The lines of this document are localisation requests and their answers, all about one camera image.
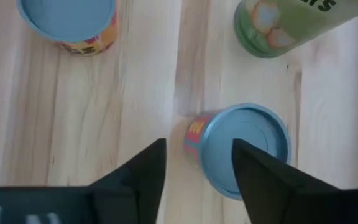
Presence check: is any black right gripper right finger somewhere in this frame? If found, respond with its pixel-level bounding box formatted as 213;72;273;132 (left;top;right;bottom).
231;138;347;224

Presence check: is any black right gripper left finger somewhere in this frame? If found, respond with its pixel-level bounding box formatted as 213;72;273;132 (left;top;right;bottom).
88;138;167;224

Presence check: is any pink teal soup can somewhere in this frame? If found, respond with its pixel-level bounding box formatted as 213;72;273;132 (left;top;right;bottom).
183;102;293;202

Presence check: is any green fruit can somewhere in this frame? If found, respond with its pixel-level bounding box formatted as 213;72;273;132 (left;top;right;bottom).
233;0;358;59

